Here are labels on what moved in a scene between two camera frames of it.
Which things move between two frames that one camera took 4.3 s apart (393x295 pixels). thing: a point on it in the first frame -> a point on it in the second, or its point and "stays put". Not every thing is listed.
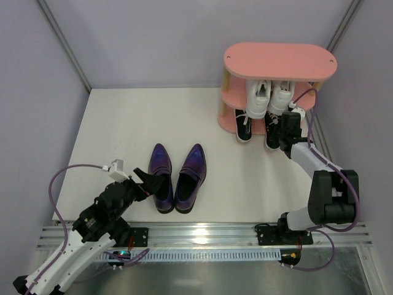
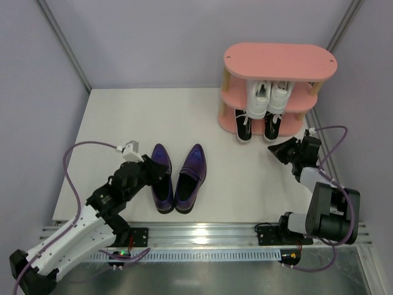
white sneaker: x=258 y=93 stays put
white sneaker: x=282 y=96 stays put
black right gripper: x=288 y=120 -> x=296 y=150
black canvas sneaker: x=244 y=125 stays put
